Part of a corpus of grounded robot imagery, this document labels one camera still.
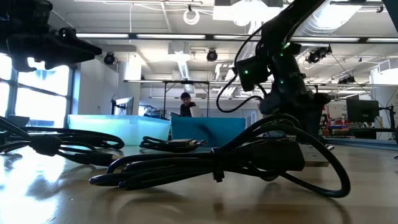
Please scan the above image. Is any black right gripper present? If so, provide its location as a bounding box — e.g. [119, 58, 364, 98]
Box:
[259, 79, 332, 135]

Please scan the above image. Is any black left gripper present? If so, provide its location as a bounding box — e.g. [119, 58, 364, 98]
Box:
[0, 0, 103, 73]

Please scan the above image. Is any black USB cable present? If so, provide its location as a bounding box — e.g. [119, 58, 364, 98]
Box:
[0, 115, 114, 167]
[139, 136, 209, 153]
[89, 113, 351, 198]
[18, 126, 125, 150]

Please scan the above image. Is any black computer monitor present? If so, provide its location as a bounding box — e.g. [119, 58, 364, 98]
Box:
[346, 98, 380, 124]

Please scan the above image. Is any large bright window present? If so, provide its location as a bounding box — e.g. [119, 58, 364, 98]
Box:
[0, 52, 74, 128]

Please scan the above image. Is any blue mat edge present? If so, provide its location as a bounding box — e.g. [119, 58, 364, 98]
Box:
[323, 136, 398, 152]

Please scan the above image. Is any dark laptop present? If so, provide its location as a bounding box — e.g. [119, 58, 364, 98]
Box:
[7, 114, 30, 128]

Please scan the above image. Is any bright lit computer monitor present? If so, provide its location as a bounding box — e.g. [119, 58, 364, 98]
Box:
[111, 96, 134, 116]

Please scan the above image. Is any blue plastic bin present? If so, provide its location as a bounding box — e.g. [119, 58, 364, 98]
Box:
[170, 116, 246, 147]

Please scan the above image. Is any translucent teal plastic bin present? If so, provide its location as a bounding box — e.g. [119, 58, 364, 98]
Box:
[67, 114, 171, 146]

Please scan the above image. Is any long LED light bar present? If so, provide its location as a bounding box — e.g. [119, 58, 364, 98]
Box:
[76, 32, 398, 44]

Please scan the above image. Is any person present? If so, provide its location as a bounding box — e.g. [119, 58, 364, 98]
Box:
[179, 91, 197, 118]

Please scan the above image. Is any white ceiling light panel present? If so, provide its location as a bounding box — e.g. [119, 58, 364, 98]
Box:
[213, 0, 274, 22]

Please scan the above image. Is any black ceiling camera cluster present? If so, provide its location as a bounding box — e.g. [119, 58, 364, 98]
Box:
[306, 45, 333, 64]

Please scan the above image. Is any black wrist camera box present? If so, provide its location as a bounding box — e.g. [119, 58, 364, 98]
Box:
[235, 55, 272, 93]

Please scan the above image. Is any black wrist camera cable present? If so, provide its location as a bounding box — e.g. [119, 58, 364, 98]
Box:
[216, 26, 271, 113]

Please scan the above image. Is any white hanging cable coil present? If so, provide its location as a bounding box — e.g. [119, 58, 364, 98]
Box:
[183, 8, 201, 26]

